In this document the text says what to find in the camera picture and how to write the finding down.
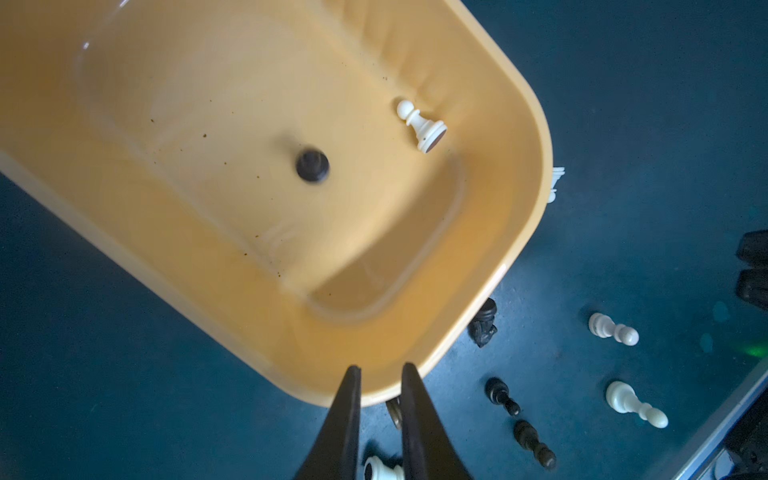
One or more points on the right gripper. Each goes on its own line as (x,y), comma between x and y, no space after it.
(751,285)

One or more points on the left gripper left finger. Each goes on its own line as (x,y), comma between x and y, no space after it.
(334,454)

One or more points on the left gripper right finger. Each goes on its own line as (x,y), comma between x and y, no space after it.
(427,450)

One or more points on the white pawn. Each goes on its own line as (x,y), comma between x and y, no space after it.
(622,398)
(603,326)
(428,132)
(557,174)

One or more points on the black pawn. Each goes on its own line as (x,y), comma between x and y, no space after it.
(497,392)
(312,165)

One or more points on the black piece by box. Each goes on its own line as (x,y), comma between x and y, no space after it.
(393,407)

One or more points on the yellow plastic storage box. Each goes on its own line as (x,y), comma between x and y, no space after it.
(166,134)

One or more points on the white rook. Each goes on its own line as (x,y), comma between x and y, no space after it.
(376,469)

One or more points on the brown pawn centre low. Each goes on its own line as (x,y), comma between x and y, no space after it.
(527,437)

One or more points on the black knight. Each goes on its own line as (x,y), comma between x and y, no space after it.
(481,328)

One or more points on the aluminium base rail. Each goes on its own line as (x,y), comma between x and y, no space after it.
(710,436)

